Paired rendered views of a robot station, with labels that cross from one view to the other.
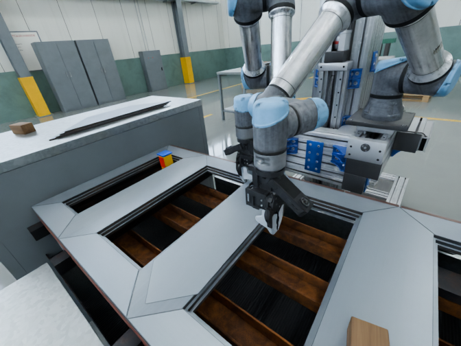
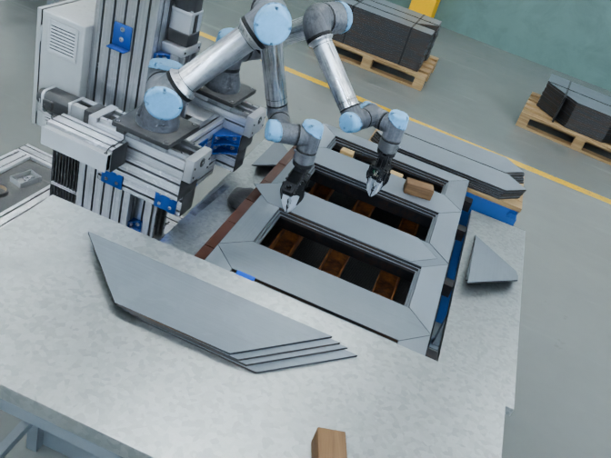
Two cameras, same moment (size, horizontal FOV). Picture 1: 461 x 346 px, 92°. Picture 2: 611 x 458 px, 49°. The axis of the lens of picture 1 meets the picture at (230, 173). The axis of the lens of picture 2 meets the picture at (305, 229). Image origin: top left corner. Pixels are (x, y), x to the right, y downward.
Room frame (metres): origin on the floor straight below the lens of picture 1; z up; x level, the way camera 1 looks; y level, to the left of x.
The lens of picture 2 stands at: (1.88, 1.78, 2.14)
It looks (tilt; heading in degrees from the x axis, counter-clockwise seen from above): 32 degrees down; 238
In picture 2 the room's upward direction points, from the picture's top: 18 degrees clockwise
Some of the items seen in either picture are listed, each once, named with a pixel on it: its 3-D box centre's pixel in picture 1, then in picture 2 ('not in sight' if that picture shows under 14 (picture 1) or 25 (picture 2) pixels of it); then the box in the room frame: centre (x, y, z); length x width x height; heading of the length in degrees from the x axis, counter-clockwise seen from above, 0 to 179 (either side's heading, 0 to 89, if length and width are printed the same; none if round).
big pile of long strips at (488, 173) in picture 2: not in sight; (449, 156); (-0.28, -0.58, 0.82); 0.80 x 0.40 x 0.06; 139
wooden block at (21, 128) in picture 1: (22, 128); (329, 457); (1.24, 1.11, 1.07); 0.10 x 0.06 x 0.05; 68
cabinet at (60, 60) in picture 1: (67, 77); not in sight; (7.90, 4.84, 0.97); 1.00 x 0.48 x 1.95; 136
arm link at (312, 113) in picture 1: (297, 115); (371, 115); (0.53, -0.18, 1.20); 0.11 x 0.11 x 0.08; 29
